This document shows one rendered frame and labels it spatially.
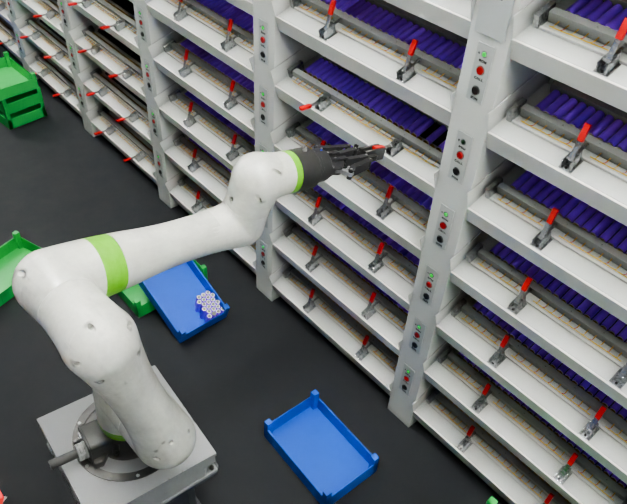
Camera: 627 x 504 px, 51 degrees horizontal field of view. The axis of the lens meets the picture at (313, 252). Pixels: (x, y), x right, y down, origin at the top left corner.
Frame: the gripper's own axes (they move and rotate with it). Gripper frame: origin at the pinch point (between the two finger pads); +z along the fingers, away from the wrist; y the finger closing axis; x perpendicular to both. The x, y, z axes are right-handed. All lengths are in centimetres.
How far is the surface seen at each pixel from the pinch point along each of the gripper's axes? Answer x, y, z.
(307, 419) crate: -94, 3, 3
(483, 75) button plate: 28.3, 21.5, -0.3
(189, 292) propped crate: -89, -63, 1
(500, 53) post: 33.7, 23.9, -1.3
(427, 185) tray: -2.9, 13.5, 7.0
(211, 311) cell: -87, -49, 1
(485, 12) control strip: 39.7, 18.8, -3.0
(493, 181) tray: 4.3, 26.4, 12.0
